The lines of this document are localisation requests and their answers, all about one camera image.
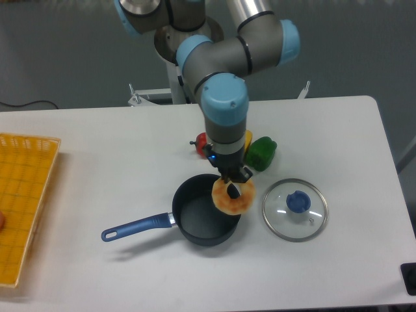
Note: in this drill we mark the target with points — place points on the black object table corner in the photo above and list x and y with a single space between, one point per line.
408 271

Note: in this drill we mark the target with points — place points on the dark blue saucepan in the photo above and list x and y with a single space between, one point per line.
193 212

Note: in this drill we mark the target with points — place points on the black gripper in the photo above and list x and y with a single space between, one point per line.
231 166

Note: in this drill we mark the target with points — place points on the yellow plastic basket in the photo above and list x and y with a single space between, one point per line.
27 163

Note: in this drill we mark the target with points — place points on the red toy bell pepper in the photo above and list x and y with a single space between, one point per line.
199 144

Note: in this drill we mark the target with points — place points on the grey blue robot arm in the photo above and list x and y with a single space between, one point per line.
212 68

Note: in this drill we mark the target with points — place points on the yellow toy bell pepper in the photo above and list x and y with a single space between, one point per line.
248 140

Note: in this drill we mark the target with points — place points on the glazed toy donut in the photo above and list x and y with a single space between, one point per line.
233 206

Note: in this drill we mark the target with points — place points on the green toy bell pepper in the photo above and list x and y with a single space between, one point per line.
261 153

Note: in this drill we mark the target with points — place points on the glass lid blue knob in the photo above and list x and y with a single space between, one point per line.
294 210

